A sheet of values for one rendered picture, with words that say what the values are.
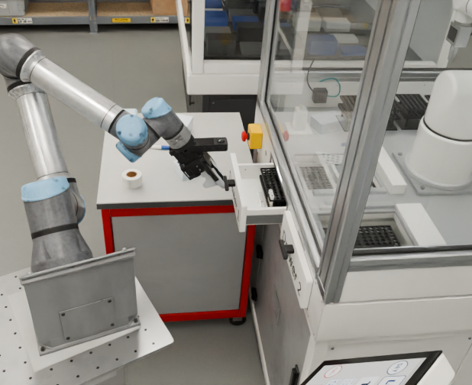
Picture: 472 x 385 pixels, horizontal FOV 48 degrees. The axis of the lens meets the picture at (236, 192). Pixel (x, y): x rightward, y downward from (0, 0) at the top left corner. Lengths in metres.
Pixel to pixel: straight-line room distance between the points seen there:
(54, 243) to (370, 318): 0.81
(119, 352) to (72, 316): 0.16
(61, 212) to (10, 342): 0.37
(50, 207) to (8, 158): 2.22
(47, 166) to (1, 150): 2.14
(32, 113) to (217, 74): 1.05
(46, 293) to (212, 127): 1.21
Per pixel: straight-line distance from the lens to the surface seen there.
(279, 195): 1.70
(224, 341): 2.42
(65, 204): 1.40
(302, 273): 1.44
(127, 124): 1.39
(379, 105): 1.01
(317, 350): 1.50
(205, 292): 2.25
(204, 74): 2.41
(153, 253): 2.07
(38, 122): 1.59
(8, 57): 1.52
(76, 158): 3.50
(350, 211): 1.14
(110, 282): 1.35
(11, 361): 1.50
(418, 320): 1.50
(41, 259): 1.39
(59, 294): 1.34
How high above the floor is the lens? 1.93
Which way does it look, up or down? 38 degrees down
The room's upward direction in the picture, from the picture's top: 5 degrees clockwise
